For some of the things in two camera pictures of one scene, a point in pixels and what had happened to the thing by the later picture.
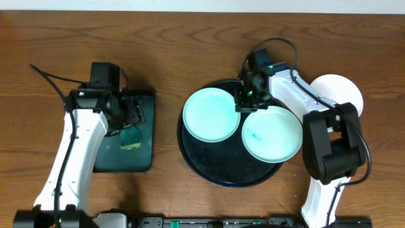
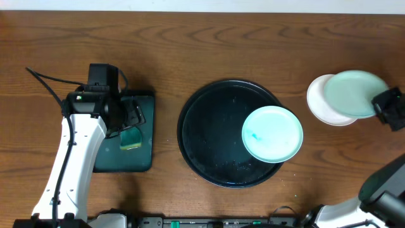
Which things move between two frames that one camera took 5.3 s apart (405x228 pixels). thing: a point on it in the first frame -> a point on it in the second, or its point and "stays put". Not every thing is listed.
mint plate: x=272 y=135 stays put
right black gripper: x=241 y=103 -> x=379 y=101
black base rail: x=238 y=222 stays put
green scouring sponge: x=130 y=138 stays put
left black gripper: x=127 y=111 stays put
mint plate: x=210 y=115 -> x=350 y=92
